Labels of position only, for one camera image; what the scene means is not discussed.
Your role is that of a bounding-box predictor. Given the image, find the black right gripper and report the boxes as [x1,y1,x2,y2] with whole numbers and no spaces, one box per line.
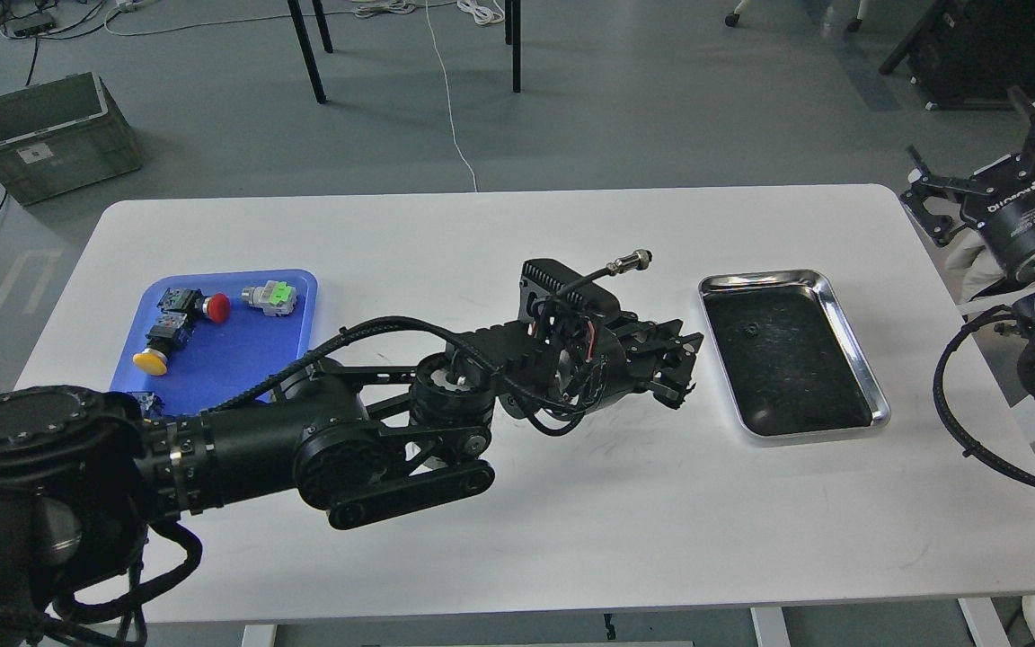
[899,86,1035,284]

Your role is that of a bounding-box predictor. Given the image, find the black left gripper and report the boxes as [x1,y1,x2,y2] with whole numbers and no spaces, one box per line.
[586,316,705,413]

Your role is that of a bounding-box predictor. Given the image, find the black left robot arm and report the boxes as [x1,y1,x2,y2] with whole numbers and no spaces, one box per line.
[0,249,703,646]

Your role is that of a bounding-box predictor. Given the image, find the silver metal tray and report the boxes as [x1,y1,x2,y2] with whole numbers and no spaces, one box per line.
[698,269,891,445]

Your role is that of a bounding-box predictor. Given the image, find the blue plastic tray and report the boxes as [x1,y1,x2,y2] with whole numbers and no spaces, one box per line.
[110,269,319,415]

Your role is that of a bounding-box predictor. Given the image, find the beige cloth on chair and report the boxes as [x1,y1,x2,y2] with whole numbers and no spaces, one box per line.
[943,232,1027,306]

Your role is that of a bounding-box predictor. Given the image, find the black equipment case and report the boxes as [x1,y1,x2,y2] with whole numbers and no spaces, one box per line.
[878,1,1035,108]

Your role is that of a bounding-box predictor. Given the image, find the black table leg right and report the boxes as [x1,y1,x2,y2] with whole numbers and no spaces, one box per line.
[502,0,522,93]

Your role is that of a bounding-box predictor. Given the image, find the black table leg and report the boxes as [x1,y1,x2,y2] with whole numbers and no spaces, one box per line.
[502,0,522,93]
[285,0,334,105]

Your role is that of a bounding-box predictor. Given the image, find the black table leg left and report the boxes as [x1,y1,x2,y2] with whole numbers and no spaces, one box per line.
[285,0,334,105]

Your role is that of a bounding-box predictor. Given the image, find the grey plastic crate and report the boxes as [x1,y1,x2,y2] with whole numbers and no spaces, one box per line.
[0,71,144,206]

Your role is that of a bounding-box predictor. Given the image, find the green grey switch module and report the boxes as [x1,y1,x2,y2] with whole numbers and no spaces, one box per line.
[241,281,298,318]

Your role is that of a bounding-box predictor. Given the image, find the white cable on floor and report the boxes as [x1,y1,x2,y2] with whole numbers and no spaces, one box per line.
[104,0,508,192]

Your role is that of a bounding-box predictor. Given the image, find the red push button switch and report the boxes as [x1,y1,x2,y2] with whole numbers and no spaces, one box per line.
[157,288,233,324]

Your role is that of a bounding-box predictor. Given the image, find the yellow push button switch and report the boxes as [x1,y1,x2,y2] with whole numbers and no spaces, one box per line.
[131,312,190,377]

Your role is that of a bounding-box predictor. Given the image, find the green push button switch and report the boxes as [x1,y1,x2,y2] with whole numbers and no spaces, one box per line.
[128,392,164,419]

